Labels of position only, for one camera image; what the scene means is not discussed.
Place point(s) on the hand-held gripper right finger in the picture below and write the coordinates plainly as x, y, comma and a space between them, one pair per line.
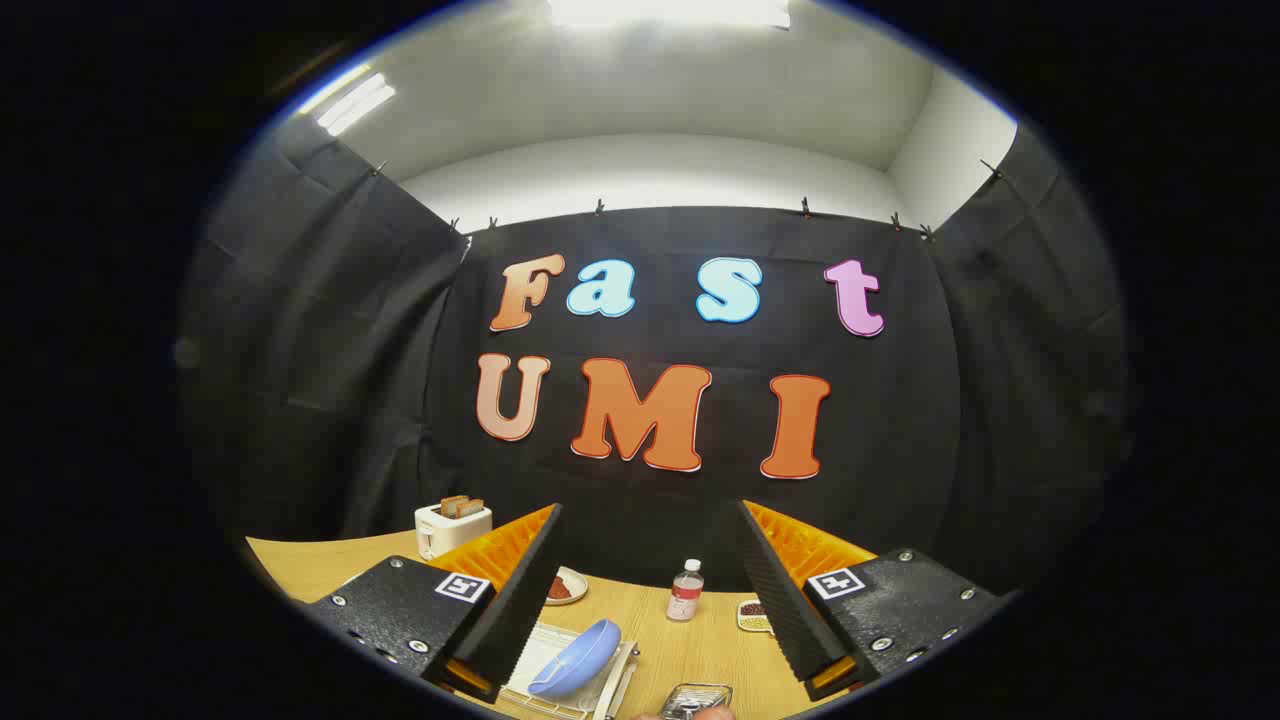
785, 610

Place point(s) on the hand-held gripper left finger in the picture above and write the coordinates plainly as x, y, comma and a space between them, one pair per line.
520, 610

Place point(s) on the blue plate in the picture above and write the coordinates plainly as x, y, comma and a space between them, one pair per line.
580, 655

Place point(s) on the white divided dish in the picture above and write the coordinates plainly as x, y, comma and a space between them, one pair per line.
748, 622

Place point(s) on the white oval dish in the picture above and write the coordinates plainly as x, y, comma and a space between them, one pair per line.
577, 580

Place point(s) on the red meat piece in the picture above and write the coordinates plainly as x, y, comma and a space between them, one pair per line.
559, 589

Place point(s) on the clear bottle with red label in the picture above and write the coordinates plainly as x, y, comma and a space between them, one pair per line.
685, 595

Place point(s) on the white toaster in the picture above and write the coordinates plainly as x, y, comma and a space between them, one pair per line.
450, 532

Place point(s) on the brown toast slice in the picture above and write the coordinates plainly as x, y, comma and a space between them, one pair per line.
472, 508
450, 505

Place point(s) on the fluorescent ceiling tube light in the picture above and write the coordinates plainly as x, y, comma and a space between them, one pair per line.
352, 103

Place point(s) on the rectangular ceiling light panel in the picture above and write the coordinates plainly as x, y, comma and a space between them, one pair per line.
670, 10

